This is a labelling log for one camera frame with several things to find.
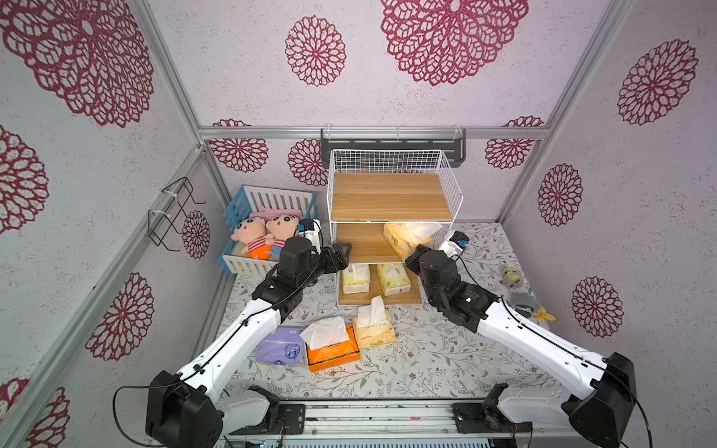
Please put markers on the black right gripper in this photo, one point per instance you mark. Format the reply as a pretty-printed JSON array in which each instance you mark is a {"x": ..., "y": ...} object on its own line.
[{"x": 417, "y": 260}]

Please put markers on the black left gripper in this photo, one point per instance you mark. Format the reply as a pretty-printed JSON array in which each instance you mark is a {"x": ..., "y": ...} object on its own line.
[{"x": 341, "y": 259}]

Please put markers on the yellow tissue pack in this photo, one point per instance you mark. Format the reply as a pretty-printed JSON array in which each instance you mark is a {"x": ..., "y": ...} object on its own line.
[
  {"x": 373, "y": 325},
  {"x": 404, "y": 238}
]

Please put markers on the orange tissue pack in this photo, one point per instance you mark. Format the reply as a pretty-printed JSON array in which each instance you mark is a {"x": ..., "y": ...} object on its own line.
[{"x": 330, "y": 343}]

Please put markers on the purple tissue pack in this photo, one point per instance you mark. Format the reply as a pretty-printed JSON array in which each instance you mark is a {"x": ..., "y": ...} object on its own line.
[{"x": 284, "y": 346}]

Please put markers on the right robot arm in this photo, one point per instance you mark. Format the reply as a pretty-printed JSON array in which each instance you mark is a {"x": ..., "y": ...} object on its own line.
[{"x": 602, "y": 390}]

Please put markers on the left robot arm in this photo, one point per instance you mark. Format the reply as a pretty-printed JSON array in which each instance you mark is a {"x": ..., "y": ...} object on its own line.
[{"x": 235, "y": 347}]

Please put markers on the green tissue pack left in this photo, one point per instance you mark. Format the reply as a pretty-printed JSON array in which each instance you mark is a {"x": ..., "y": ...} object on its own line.
[{"x": 356, "y": 278}]

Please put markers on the green tissue pack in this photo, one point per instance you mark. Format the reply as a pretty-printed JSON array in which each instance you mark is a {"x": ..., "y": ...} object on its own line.
[
  {"x": 393, "y": 279},
  {"x": 356, "y": 278}
]

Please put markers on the green tissue pack right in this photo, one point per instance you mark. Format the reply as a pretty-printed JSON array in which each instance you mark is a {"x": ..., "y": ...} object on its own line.
[{"x": 393, "y": 279}]

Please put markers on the pink doll plush right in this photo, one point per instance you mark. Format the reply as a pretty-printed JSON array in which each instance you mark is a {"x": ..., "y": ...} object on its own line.
[{"x": 278, "y": 231}]

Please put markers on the pink doll plush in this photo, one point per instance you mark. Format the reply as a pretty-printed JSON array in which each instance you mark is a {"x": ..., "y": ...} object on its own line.
[
  {"x": 258, "y": 242},
  {"x": 278, "y": 231}
]

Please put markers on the yellow grey penguin plush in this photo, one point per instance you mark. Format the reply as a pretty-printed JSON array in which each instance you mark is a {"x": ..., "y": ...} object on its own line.
[{"x": 512, "y": 277}]

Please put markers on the pink doll plush left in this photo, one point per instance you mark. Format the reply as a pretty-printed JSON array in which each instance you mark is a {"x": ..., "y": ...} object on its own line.
[{"x": 258, "y": 242}]

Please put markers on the blue white slatted crate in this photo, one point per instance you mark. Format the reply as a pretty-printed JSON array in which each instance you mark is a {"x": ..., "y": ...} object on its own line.
[{"x": 256, "y": 202}]

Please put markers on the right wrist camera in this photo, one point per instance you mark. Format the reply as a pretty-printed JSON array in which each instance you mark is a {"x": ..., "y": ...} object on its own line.
[{"x": 455, "y": 244}]

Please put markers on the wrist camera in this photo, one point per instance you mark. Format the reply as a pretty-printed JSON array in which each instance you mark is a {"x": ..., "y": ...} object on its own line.
[
  {"x": 310, "y": 229},
  {"x": 455, "y": 244}
]

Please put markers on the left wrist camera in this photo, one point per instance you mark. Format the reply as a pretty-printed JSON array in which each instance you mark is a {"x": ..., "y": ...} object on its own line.
[{"x": 310, "y": 229}]

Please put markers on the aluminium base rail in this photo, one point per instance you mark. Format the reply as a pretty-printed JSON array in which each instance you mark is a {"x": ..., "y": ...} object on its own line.
[{"x": 417, "y": 418}]

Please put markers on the black wire wall rack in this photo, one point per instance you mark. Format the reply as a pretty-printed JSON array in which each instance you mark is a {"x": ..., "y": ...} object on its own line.
[{"x": 161, "y": 221}]

